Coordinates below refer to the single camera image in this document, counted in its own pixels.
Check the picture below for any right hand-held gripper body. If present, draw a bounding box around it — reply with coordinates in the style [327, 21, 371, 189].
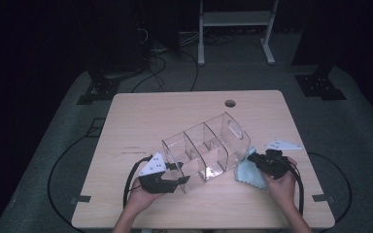
[256, 139, 303, 181]

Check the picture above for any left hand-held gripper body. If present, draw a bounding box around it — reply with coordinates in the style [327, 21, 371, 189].
[138, 152, 180, 195]

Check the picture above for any light blue cleaning cloth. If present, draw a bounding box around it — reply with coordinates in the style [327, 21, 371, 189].
[233, 147, 269, 190]

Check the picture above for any clear acrylic divided organizer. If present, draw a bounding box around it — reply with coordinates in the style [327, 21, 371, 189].
[160, 111, 253, 194]

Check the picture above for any person's left hand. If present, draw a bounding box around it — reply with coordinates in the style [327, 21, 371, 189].
[128, 178, 163, 216]

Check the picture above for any person's right hand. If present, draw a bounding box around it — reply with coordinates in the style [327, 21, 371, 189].
[261, 156, 298, 212]

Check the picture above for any dark floor tape strip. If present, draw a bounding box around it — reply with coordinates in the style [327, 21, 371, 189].
[70, 194, 92, 205]
[312, 193, 335, 204]

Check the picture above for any black stand base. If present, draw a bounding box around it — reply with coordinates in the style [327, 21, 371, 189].
[76, 75, 121, 106]
[294, 73, 348, 101]

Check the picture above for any black equipment cabinet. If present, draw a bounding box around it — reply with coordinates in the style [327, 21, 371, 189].
[85, 0, 152, 77]

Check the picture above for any left hand-held gripper black cable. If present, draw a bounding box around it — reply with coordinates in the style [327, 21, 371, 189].
[122, 154, 155, 209]

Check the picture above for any hand-held gripper black cable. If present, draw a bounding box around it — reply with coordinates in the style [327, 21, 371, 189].
[289, 162, 306, 216]
[122, 154, 155, 209]

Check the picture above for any right hand-held gripper black cable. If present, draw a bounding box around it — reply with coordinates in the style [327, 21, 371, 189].
[289, 162, 306, 216]

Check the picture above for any black floor cable loop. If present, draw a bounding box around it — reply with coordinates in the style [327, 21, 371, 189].
[306, 151, 354, 233]
[47, 117, 111, 233]

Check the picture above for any tangle of black floor cables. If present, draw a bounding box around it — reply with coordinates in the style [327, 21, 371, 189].
[130, 28, 237, 94]

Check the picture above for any white metal stand frame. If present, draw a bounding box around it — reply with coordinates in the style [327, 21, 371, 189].
[197, 0, 280, 66]

